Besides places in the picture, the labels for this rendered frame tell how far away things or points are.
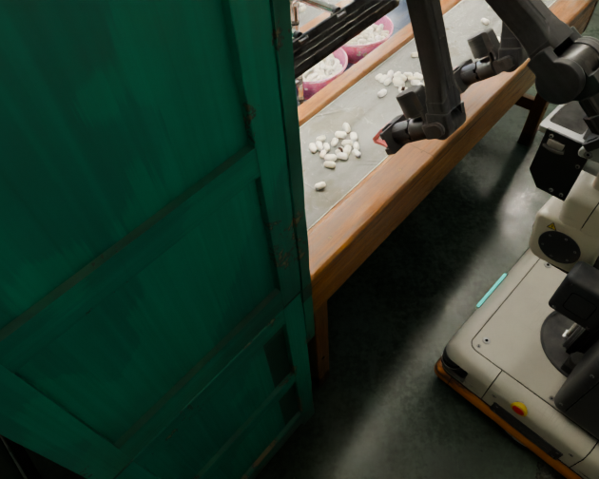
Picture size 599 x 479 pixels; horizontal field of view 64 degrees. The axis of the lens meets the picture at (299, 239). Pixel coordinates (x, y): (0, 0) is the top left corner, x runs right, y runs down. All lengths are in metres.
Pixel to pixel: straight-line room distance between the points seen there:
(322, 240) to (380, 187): 0.24
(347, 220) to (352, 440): 0.84
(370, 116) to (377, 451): 1.12
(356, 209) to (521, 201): 1.32
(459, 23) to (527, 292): 1.06
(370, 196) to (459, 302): 0.87
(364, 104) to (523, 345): 0.94
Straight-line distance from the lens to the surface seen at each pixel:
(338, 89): 1.69
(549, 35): 0.96
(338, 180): 1.40
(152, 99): 0.56
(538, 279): 1.88
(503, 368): 1.67
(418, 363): 1.92
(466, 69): 1.56
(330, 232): 1.24
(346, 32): 1.38
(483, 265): 2.20
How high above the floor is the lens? 1.74
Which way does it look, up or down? 52 degrees down
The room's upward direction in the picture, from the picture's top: 6 degrees counter-clockwise
